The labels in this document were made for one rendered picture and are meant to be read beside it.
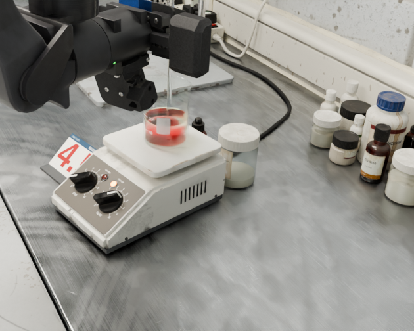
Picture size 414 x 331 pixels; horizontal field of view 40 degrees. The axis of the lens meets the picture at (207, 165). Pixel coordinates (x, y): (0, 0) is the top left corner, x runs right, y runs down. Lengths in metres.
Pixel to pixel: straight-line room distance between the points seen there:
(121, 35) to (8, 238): 0.31
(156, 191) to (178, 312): 0.15
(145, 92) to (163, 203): 0.17
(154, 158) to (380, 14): 0.54
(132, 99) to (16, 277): 0.25
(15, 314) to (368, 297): 0.39
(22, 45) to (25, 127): 0.52
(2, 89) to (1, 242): 0.29
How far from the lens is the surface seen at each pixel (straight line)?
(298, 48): 1.20
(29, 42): 0.50
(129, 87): 0.62
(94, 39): 0.57
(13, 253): 0.73
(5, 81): 0.50
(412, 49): 1.06
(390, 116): 0.91
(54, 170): 0.87
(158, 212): 0.72
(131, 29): 0.60
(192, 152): 0.74
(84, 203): 0.74
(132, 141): 0.77
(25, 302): 0.67
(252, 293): 0.67
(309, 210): 0.81
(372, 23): 1.11
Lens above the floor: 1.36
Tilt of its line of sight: 31 degrees down
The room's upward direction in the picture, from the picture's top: 4 degrees clockwise
